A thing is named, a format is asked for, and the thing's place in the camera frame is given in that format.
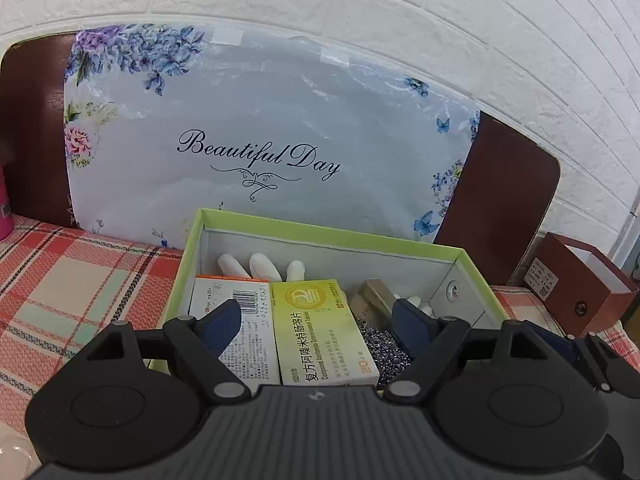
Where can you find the white orange medicine box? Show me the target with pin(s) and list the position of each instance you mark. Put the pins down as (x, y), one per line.
(260, 342)

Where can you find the floral printed plastic bag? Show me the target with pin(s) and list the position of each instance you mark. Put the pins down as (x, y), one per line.
(275, 110)

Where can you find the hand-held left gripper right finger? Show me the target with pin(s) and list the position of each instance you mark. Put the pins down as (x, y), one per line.
(407, 322)

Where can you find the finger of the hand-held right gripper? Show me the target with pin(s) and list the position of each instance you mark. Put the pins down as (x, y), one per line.
(595, 360)

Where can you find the pink thermos bottle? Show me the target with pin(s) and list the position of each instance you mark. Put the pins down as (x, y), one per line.
(4, 210)

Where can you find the light green cardboard box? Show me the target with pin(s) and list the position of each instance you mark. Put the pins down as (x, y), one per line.
(182, 270)

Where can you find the brown wooden headboard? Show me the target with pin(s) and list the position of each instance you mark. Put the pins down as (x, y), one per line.
(500, 185)

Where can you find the plaid blanket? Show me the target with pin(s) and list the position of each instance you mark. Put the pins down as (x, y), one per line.
(75, 285)

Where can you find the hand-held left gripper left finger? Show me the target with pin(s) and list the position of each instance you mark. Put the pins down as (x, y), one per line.
(220, 325)

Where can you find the clear plastic cup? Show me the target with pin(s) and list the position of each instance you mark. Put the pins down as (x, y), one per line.
(12, 454)

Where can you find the brown cardboard box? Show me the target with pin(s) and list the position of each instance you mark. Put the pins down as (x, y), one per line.
(565, 285)

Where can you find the tan small box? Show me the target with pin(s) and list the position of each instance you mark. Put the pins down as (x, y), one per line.
(360, 307)

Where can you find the olive green carton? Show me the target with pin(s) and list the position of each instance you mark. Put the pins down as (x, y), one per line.
(377, 292)

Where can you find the yellow white medicine box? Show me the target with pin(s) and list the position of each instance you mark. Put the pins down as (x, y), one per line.
(320, 330)

